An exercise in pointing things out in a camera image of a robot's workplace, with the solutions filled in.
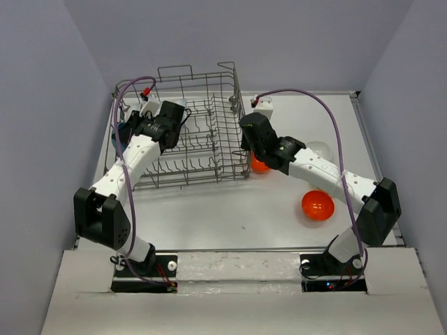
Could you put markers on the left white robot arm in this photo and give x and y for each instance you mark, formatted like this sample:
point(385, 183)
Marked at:
point(99, 212)

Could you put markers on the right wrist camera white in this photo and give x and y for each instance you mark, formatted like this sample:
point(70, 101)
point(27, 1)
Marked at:
point(262, 105)

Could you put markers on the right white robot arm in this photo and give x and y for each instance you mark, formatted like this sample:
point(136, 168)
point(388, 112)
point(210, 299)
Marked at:
point(376, 204)

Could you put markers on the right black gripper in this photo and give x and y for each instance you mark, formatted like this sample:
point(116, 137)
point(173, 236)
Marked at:
point(245, 143)

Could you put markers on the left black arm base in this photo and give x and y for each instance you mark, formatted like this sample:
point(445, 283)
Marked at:
point(158, 277)

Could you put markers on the orange bowl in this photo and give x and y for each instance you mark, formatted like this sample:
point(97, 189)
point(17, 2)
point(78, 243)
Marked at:
point(317, 205)
point(258, 166)

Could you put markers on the orange bowl left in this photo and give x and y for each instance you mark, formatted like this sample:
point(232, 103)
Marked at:
point(258, 166)

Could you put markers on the grey wire dish rack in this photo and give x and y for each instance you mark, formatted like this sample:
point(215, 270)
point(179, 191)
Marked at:
point(208, 150)

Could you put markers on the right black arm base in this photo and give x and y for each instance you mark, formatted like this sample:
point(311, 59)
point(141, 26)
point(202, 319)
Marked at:
point(321, 272)

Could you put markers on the orange bowl right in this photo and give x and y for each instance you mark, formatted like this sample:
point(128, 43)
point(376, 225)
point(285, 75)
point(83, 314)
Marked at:
point(317, 205)

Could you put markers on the white square dish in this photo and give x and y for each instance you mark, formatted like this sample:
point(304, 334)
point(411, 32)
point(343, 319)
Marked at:
point(320, 149)

